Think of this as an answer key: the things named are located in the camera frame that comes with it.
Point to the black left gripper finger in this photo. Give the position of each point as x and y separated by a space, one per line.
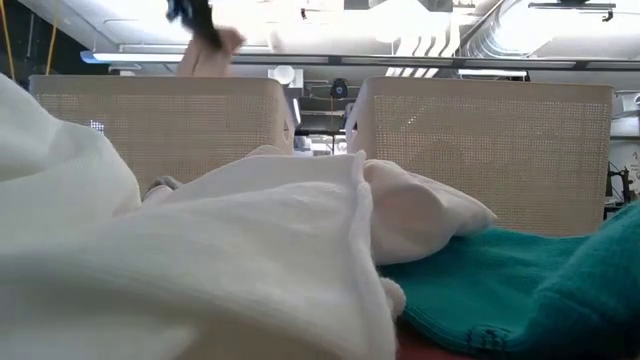
200 20

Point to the light pink garment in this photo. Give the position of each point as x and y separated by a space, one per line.
205 60

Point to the ceiling light strip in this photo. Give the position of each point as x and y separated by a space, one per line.
150 57

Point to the white round fixture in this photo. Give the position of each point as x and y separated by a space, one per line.
284 75

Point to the white perforated plastic basket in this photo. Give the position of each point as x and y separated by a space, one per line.
150 125
500 150

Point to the light grey garment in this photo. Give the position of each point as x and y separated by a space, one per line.
162 184

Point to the overhead metal beam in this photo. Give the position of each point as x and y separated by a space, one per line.
400 61

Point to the pale pink white garment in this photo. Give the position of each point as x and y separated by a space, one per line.
425 215

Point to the teal sock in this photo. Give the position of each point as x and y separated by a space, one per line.
525 290

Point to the black equipment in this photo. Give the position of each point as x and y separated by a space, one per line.
625 185

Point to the black round camera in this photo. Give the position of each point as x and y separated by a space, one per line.
339 89

